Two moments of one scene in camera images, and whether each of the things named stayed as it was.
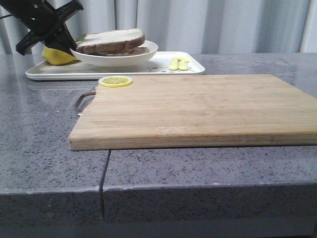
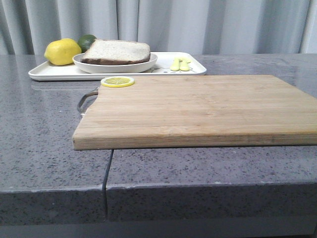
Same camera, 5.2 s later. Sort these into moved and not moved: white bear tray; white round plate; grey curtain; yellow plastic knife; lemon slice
Moved: white round plate
Not moved: lemon slice; white bear tray; grey curtain; yellow plastic knife
